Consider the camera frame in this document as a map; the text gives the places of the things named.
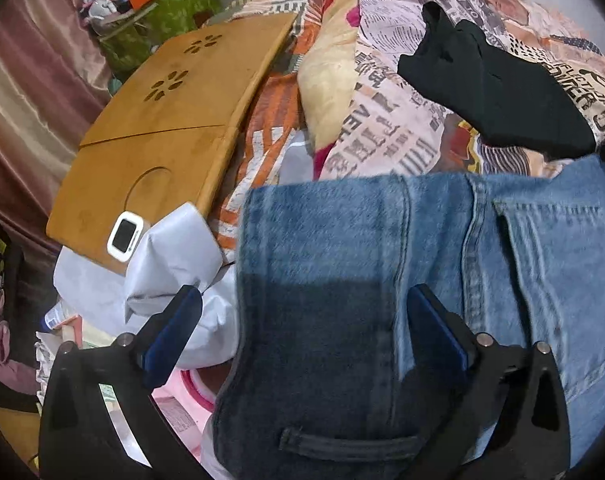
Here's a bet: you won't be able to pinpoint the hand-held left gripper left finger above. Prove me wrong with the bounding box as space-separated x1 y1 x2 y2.
38 284 204 480

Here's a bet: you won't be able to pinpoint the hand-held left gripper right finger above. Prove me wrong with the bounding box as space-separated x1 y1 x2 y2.
407 283 571 480

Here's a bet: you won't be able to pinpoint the blue denim pants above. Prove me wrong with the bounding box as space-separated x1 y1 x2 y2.
210 154 605 480

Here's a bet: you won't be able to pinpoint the white cloth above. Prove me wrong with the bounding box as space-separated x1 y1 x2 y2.
53 202 243 361

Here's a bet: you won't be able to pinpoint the pink white container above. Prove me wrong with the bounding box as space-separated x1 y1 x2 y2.
151 366 218 466

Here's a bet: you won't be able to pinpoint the small white timer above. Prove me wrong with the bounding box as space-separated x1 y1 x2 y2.
106 211 144 262

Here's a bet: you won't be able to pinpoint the wooden lap desk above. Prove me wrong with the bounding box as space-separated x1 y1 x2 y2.
46 13 298 275

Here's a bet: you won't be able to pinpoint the printed patchwork blanket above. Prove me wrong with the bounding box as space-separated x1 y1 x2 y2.
215 0 605 261

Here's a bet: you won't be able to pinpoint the black cloth garment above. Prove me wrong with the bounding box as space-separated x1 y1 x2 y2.
397 1 597 159

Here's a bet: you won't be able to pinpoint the pink satin curtain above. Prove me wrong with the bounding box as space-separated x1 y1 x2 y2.
0 0 114 256

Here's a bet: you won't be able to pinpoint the beige pillow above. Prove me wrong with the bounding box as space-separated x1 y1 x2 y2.
296 0 359 156

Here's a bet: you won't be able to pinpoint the green patterned bag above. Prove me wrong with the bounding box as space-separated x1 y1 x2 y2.
96 0 223 73

